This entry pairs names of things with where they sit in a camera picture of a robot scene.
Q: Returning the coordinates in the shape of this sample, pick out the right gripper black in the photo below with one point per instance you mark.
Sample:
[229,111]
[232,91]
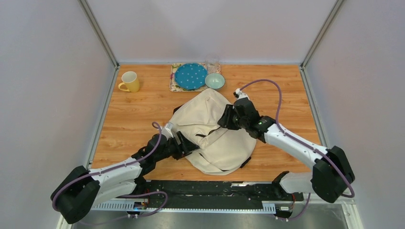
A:
[224,121]

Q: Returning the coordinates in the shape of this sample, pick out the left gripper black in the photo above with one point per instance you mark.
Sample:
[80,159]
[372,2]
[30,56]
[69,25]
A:
[185,148]

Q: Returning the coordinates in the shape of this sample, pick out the beige canvas backpack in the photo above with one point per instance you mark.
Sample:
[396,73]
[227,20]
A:
[221,151]

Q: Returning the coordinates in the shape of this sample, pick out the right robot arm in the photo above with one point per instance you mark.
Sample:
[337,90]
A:
[331,175]

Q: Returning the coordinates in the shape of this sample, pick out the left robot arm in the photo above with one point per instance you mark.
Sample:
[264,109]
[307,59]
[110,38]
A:
[84,188]

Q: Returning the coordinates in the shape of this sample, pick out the light teal bowl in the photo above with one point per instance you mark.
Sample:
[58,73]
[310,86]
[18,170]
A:
[214,81]

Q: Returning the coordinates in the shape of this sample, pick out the blue polka dot plate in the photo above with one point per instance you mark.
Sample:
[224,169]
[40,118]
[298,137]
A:
[190,76]

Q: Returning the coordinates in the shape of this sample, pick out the clear drinking glass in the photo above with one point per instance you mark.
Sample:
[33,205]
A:
[212,63]

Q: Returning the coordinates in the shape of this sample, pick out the floral tray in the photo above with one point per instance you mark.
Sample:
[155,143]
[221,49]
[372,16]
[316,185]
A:
[174,86]

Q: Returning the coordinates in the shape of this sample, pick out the yellow mug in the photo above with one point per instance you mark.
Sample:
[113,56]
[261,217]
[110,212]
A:
[130,82]

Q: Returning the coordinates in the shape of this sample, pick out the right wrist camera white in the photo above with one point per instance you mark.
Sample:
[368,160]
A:
[239,95]

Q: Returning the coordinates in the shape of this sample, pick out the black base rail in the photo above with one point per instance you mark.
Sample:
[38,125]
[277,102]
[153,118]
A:
[213,194]

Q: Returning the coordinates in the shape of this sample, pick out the aluminium frame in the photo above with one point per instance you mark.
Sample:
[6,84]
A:
[85,5]

